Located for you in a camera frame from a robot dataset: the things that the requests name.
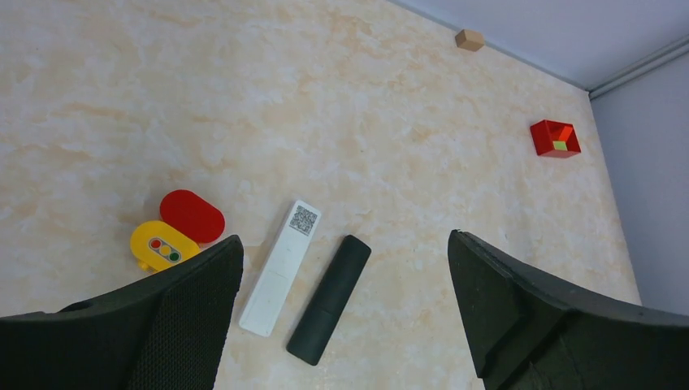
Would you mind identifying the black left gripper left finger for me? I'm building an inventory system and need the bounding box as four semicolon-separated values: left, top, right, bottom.
1;235;244;389

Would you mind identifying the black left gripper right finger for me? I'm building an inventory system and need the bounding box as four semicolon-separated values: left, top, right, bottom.
448;230;688;389

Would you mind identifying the black remote control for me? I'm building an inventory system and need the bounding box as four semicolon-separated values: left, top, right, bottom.
286;235;371;366

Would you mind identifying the white remote control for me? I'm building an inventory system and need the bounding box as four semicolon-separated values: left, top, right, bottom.
239;200;321;337

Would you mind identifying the yellow traffic light toy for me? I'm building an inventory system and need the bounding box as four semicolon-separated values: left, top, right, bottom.
130;220;201;272

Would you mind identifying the red oval toy block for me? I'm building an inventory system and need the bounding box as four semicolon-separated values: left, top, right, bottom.
159;189;226;245

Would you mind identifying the red plastic bin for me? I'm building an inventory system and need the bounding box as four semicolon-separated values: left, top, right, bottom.
530;119;581;158

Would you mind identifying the small wooden block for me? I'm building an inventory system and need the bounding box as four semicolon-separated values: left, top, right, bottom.
455;29;485;52

